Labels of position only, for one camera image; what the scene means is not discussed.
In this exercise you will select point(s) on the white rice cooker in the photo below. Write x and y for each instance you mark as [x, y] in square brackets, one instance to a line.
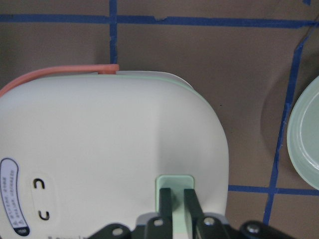
[82, 147]

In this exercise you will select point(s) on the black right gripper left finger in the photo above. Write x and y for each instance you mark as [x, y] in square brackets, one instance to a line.
[151, 226]

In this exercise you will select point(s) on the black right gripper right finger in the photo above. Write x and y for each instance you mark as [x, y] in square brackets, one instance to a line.
[214, 226]

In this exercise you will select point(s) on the near mint green plate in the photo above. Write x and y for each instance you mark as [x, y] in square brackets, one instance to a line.
[303, 135]

